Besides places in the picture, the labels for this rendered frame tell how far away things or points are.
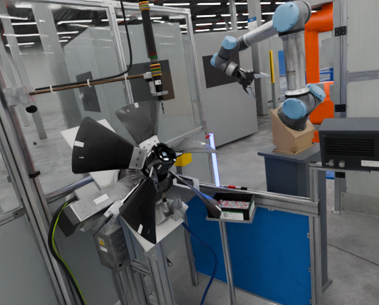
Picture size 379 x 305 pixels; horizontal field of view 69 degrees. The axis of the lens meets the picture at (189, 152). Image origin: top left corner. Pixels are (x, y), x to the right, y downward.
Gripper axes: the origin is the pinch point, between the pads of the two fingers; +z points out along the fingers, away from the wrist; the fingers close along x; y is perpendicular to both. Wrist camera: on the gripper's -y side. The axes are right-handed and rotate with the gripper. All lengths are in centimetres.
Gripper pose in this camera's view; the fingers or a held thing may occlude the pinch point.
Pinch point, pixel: (263, 89)
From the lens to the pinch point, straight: 167.9
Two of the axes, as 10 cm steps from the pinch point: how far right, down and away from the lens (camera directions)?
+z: 8.3, 5.4, -1.5
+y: 4.1, -4.0, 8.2
